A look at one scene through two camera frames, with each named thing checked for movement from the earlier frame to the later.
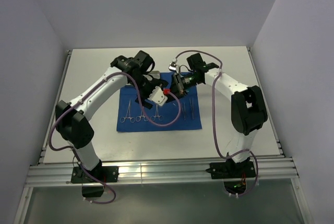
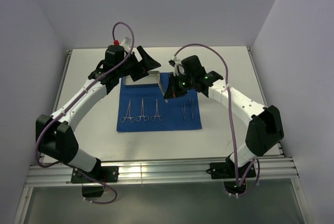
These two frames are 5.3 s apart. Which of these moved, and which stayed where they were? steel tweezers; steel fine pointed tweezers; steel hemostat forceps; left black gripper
Moved: left black gripper
Stayed: steel tweezers; steel hemostat forceps; steel fine pointed tweezers
